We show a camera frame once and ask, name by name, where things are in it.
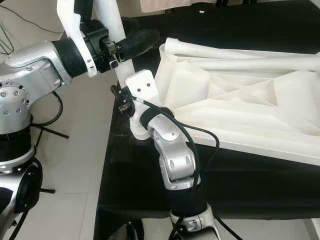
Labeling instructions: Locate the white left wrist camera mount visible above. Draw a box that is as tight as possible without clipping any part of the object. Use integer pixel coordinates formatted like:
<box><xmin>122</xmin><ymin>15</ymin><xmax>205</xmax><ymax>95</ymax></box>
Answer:
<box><xmin>57</xmin><ymin>0</ymin><xmax>98</xmax><ymax>78</ymax></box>

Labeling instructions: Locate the white plastic table leg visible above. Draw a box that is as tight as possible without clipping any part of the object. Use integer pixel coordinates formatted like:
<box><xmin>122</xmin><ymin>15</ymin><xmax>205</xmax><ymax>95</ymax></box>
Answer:
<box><xmin>190</xmin><ymin>55</ymin><xmax>320</xmax><ymax>72</ymax></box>
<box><xmin>162</xmin><ymin>37</ymin><xmax>320</xmax><ymax>57</ymax></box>
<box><xmin>92</xmin><ymin>0</ymin><xmax>138</xmax><ymax>136</ymax></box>

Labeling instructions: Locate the black looped wall cable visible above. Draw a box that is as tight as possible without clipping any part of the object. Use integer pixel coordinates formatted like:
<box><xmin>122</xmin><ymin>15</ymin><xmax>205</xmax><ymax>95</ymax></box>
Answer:
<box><xmin>0</xmin><ymin>22</ymin><xmax>16</xmax><ymax>56</ymax></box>

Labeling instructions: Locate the black round stool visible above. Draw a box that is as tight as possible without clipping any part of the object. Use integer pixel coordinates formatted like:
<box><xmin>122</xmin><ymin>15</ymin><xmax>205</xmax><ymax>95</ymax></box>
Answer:
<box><xmin>215</xmin><ymin>0</ymin><xmax>256</xmax><ymax>7</ymax></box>

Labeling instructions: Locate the white patterned cloth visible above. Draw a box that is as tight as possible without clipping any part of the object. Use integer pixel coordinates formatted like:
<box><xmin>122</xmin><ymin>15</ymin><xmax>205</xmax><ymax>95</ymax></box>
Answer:
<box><xmin>140</xmin><ymin>0</ymin><xmax>218</xmax><ymax>13</ymax></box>

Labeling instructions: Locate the white plastic children table top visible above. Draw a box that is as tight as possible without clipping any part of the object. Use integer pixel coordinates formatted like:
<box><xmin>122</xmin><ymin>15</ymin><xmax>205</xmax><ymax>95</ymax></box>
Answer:
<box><xmin>130</xmin><ymin>37</ymin><xmax>320</xmax><ymax>166</ymax></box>

